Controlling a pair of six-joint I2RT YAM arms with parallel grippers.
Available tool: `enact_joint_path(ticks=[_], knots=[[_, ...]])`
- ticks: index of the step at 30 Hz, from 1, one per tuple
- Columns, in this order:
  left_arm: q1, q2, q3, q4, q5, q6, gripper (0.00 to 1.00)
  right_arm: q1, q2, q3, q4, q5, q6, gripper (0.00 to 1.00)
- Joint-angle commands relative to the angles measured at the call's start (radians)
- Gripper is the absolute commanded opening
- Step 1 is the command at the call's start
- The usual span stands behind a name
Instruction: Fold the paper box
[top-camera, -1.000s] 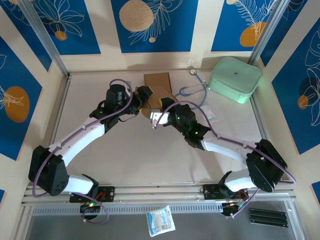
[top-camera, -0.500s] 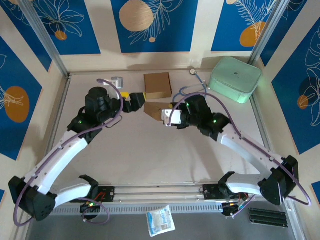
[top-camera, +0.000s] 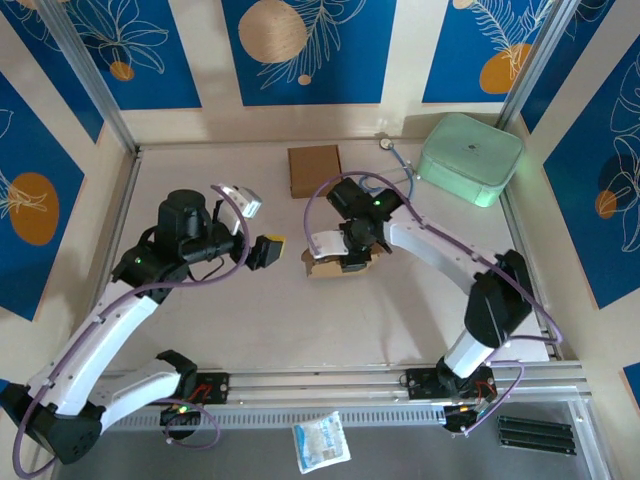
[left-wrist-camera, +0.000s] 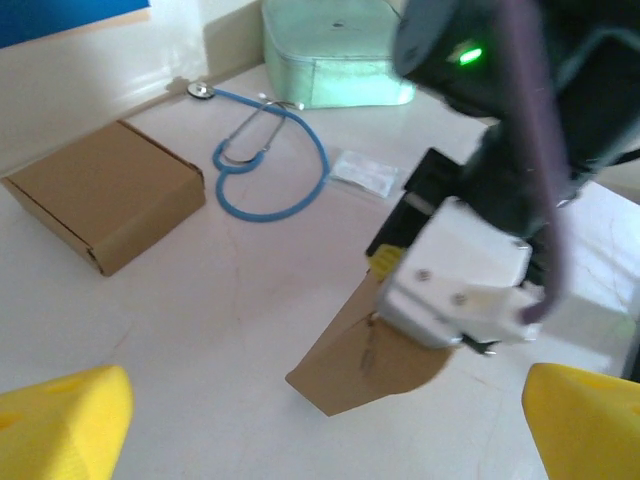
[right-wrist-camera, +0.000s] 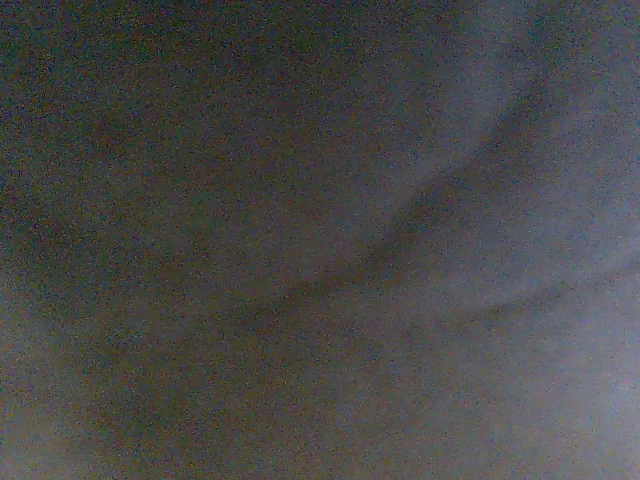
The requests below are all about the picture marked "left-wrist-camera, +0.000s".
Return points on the blue stethoscope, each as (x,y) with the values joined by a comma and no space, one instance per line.
(199,90)

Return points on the brown cardboard mailer box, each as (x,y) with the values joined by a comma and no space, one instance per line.
(100,190)
(350,365)

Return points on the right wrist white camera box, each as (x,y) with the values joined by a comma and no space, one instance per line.
(450,270)

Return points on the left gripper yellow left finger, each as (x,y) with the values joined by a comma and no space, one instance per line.
(60,430)

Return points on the mint green zip case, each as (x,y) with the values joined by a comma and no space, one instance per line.
(325,50)

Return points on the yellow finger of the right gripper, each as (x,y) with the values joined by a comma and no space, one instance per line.
(386,260)

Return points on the small clear plastic packet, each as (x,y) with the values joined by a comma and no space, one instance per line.
(362,172)

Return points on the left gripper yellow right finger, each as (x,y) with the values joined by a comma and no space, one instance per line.
(590,430)

